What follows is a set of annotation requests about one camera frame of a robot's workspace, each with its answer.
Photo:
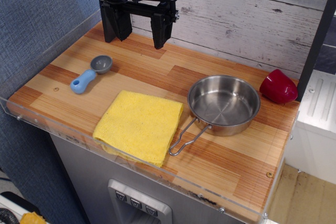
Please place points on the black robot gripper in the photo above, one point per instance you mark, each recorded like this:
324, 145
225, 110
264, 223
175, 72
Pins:
116, 18

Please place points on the stainless steel pan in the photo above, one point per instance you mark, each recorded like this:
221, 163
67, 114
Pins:
222, 105

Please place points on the yellow folded cloth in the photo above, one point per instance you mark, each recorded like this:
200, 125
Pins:
140, 125

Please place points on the blue grey ice cream scoop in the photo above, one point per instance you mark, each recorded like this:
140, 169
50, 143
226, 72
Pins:
99, 65

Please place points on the red plastic cup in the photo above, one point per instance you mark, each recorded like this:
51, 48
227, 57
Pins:
278, 87

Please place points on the silver toy fridge cabinet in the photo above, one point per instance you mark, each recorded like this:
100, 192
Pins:
113, 190

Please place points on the clear acrylic table guard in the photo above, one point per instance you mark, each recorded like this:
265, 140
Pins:
44, 49

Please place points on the white plastic bin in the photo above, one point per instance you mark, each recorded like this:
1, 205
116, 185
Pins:
311, 146

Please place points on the yellow object bottom left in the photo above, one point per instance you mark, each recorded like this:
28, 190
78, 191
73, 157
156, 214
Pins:
32, 218

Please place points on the black vertical post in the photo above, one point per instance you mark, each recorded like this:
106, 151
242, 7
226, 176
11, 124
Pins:
317, 43

